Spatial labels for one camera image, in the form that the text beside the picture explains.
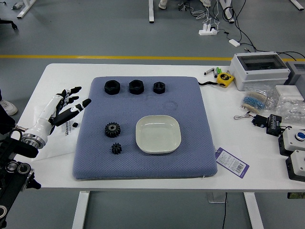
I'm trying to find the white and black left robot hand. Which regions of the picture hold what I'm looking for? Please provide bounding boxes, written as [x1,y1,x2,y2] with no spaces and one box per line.
[23,86,92,144]

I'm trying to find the big black gear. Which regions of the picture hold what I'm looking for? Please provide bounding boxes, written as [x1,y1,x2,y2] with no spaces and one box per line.
[104,122,122,138]

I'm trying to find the small black gear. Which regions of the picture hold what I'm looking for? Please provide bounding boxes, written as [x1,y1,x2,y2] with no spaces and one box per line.
[111,142,122,156]

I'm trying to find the large black hex nut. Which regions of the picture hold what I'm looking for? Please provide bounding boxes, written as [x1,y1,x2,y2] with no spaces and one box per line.
[128,79,145,95]
[104,80,121,95]

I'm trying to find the small black hex nut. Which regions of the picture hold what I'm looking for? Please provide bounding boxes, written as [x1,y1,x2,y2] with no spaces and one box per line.
[152,81,166,94]

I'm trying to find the white box with blue button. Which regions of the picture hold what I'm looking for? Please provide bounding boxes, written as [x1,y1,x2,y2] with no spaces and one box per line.
[278,127,305,157]

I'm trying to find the white and black button box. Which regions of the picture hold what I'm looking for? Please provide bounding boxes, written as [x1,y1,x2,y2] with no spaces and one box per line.
[285,149,305,182]

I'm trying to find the dark grey box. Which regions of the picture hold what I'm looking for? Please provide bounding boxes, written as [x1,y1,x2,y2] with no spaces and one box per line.
[285,61,305,85]

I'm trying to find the person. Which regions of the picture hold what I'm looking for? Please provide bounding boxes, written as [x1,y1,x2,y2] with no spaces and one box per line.
[0,88,19,117]

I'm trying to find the white table leg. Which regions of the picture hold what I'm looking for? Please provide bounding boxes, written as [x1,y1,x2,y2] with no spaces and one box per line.
[71,190,91,229]
[243,192,264,229]

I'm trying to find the black chair base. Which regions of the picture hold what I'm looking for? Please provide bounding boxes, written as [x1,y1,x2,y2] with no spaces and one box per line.
[0,20,19,30]

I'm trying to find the blue-grey cushion mat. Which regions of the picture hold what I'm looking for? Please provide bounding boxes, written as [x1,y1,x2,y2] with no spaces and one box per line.
[72,76,219,181]

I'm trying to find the white background desk leg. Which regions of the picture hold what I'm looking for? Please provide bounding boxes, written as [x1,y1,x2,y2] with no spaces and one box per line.
[16,0,36,19]
[219,0,235,24]
[148,0,155,24]

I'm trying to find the white square dish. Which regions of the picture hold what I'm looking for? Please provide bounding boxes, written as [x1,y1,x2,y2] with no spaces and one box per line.
[135,114,182,154]

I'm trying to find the yellow tape measure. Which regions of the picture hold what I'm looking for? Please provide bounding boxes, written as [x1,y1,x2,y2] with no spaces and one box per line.
[216,73,235,88]

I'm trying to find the white power strip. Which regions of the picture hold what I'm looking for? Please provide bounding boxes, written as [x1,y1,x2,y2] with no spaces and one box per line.
[199,22,219,36]

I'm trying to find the purple label tag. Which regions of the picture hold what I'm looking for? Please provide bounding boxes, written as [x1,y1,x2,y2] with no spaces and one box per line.
[214,147,250,179]

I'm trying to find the bag of blue resistors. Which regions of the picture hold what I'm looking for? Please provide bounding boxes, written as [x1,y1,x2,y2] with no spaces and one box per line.
[239,87,277,114]

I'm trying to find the black electronic module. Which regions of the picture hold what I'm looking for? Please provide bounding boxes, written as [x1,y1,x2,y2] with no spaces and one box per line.
[265,114,283,137]

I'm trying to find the white foam block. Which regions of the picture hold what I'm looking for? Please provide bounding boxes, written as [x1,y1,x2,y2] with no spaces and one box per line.
[274,84,301,102]

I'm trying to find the clear bag of screws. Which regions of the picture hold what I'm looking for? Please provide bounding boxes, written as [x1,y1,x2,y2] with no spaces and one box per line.
[274,99,305,122]

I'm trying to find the black cable under table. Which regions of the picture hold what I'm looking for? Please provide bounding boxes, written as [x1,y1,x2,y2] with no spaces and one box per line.
[221,192,228,229]

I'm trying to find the small black connector with wires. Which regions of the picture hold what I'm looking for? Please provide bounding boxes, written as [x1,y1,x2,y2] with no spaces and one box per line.
[234,114,267,129]

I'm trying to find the black floor cable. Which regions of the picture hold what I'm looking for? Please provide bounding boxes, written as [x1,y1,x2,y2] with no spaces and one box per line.
[223,0,305,63]

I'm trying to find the grey electrical enclosure box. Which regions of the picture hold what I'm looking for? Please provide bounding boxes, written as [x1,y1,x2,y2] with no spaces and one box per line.
[230,52,291,92]

